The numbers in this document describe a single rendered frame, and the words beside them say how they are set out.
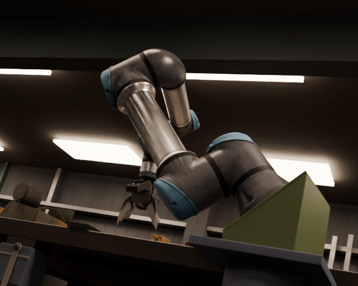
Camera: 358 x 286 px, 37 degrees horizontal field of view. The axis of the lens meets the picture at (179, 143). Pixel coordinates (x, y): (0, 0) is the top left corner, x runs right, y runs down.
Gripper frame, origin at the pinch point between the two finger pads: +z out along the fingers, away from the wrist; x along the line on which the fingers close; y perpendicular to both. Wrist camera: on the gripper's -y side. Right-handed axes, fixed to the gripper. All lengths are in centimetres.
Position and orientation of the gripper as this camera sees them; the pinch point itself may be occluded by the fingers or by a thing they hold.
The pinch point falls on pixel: (134, 227)
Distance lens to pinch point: 187.6
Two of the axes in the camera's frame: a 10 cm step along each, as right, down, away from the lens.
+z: -1.8, 9.0, -3.9
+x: -9.2, -0.2, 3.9
